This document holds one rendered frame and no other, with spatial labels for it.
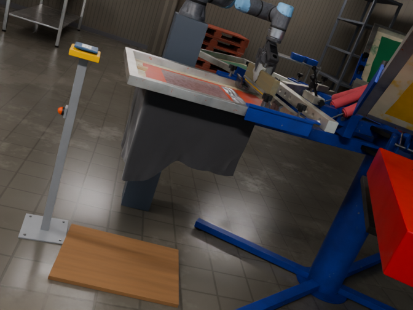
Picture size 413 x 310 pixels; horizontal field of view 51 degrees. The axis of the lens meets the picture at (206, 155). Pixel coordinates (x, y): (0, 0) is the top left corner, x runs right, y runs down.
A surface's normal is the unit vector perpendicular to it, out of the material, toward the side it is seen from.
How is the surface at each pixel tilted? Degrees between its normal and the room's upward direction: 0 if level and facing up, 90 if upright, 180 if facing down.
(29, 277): 0
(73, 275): 0
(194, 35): 90
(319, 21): 90
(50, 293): 0
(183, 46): 90
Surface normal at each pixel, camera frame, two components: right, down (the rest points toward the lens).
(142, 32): 0.11, 0.38
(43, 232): 0.32, -0.89
